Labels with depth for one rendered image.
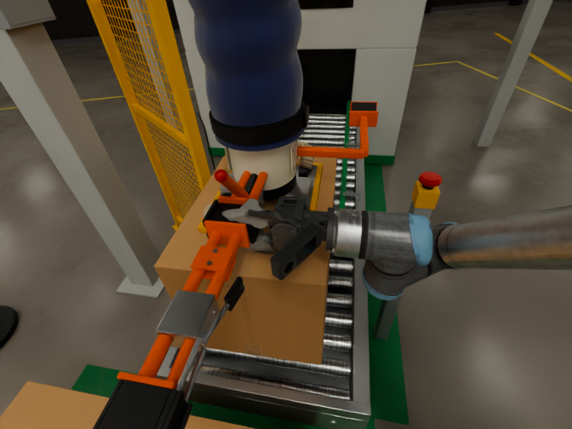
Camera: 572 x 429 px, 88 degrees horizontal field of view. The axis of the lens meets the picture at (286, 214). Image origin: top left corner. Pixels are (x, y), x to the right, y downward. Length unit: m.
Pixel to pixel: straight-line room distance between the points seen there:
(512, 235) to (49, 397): 1.37
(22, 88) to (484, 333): 2.43
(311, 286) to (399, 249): 0.21
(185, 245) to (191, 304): 0.32
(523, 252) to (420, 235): 0.14
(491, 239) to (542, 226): 0.08
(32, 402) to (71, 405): 0.14
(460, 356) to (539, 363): 0.37
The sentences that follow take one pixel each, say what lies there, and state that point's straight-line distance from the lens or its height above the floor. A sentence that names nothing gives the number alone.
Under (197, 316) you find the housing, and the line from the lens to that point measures 0.47.
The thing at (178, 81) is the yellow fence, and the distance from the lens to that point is 1.27.
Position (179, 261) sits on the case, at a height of 1.08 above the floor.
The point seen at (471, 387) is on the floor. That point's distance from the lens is 1.88.
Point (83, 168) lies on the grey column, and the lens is 1.66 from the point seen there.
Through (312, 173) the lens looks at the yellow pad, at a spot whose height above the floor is 1.10.
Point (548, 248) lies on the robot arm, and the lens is 0.52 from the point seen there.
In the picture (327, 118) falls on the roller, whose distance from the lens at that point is 2.72.
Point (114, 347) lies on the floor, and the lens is 2.07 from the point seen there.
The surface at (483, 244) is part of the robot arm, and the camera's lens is 0.58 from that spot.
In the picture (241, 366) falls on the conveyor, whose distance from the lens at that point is 1.23.
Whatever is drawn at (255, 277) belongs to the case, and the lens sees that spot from 0.67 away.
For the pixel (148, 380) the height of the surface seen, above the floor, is 1.24.
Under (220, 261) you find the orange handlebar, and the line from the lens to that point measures 0.52.
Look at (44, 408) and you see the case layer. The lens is 1.39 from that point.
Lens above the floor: 1.61
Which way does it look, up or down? 41 degrees down
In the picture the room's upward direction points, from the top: 4 degrees counter-clockwise
